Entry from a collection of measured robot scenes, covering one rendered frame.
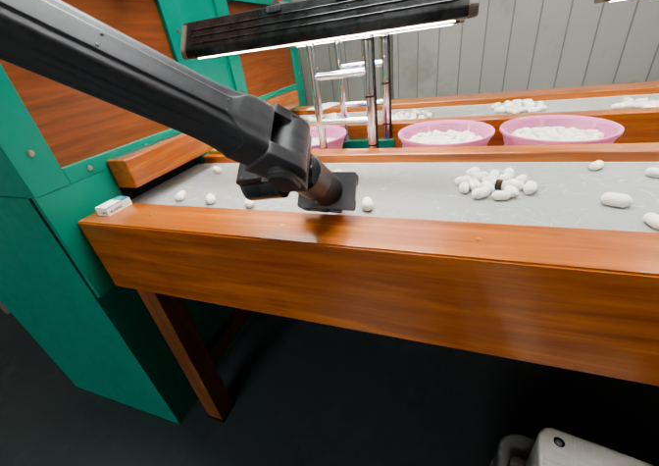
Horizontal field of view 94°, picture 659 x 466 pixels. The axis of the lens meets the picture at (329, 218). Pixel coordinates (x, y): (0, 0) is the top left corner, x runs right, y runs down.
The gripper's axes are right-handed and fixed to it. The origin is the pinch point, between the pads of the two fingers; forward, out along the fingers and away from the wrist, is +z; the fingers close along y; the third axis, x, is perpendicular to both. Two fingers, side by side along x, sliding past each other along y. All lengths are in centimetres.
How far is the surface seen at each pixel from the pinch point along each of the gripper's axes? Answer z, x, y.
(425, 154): 20.1, -17.0, -14.2
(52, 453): 19, 83, 94
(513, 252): -11.0, 8.1, -27.7
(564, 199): 7.1, -3.5, -39.3
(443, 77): 154, -123, -16
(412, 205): 3.5, -0.5, -13.4
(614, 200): 4.2, -2.9, -45.1
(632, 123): 47, -36, -68
